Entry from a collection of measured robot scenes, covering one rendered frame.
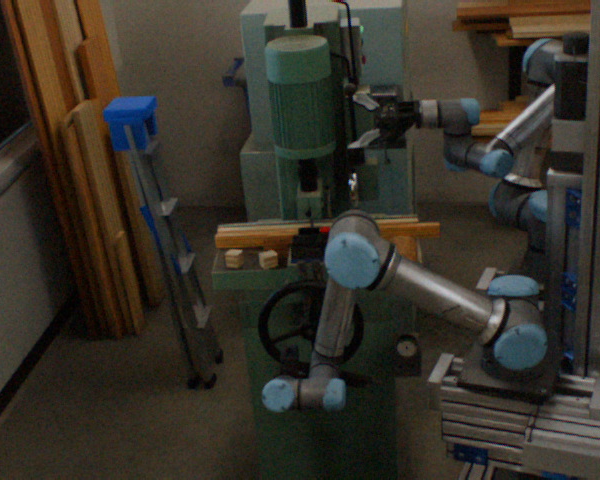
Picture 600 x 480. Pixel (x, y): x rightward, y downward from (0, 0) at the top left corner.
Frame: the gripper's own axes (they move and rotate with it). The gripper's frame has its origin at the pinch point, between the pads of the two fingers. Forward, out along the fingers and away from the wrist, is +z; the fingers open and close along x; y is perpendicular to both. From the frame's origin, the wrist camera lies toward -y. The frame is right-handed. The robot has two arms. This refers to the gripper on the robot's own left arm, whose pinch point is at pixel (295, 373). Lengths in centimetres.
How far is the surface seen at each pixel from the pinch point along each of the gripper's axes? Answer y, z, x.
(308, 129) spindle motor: -67, 1, 4
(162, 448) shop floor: 36, 84, -60
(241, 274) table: -27.0, 11.3, -16.9
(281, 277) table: -26.1, 12.4, -5.5
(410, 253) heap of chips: -32.8, 13.3, 31.1
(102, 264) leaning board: -32, 133, -100
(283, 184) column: -55, 36, -8
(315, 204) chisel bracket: -47.1, 14.7, 4.0
